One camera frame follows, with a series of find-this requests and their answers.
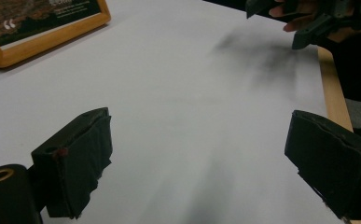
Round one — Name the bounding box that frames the white table mat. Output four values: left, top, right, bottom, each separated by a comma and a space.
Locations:
0, 0, 344, 224

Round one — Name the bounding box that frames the wooden picture frame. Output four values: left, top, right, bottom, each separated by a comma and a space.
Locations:
0, 0, 112, 69

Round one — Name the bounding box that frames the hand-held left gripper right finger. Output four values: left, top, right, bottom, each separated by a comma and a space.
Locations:
284, 109, 361, 222

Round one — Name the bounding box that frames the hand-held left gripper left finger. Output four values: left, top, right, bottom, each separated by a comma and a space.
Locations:
31, 106, 113, 219

